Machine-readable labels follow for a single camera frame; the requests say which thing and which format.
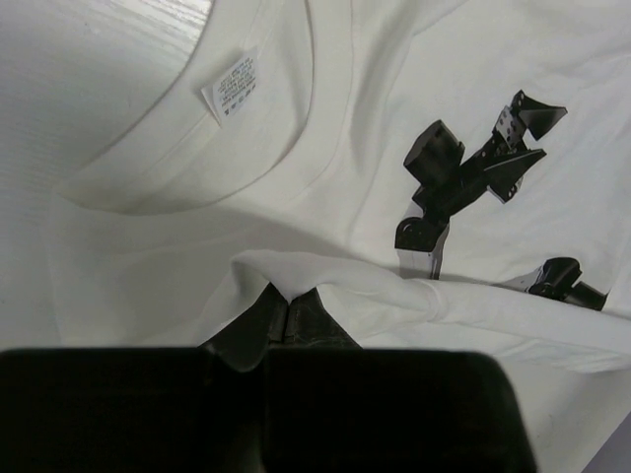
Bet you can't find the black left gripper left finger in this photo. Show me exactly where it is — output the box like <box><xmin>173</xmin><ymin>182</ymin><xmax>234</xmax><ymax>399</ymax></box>
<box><xmin>200</xmin><ymin>284</ymin><xmax>289</xmax><ymax>372</ymax></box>

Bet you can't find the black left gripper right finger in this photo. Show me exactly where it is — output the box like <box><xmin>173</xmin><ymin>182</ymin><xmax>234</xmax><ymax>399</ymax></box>
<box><xmin>287</xmin><ymin>289</ymin><xmax>360</xmax><ymax>349</ymax></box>

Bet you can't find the white t-shirt with robot print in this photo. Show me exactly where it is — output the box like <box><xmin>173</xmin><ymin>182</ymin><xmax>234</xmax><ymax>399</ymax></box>
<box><xmin>45</xmin><ymin>1</ymin><xmax>630</xmax><ymax>472</ymax></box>

